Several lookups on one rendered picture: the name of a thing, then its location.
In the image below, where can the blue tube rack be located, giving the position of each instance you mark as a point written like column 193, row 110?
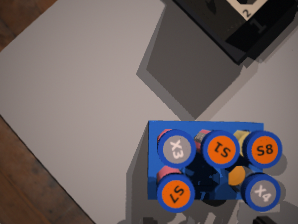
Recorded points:
column 209, row 183

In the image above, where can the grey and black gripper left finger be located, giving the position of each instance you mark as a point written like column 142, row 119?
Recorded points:
column 149, row 220

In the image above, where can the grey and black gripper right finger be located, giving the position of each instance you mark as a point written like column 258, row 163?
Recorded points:
column 263, row 220

